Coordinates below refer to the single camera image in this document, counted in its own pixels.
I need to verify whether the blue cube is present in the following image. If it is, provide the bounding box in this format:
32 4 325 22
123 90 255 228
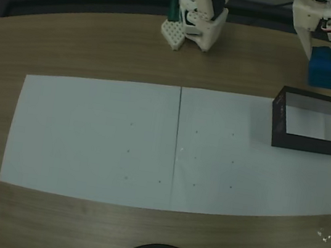
304 44 331 90

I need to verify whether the dark box with white interior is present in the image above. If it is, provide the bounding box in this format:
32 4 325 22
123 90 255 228
266 84 331 156

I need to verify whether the white paper sheet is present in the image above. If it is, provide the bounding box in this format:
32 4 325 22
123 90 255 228
0 61 189 215
162 84 331 237

